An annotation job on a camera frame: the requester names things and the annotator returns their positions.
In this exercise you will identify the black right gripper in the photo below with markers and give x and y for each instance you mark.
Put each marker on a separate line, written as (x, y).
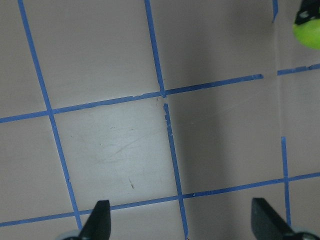
(308, 10)

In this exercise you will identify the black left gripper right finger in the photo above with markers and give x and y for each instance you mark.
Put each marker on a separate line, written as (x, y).
(266, 223)

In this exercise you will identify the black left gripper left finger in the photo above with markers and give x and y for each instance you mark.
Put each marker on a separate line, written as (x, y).
(98, 225)

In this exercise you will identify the green apple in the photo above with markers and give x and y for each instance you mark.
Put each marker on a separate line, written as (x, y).
(308, 33)

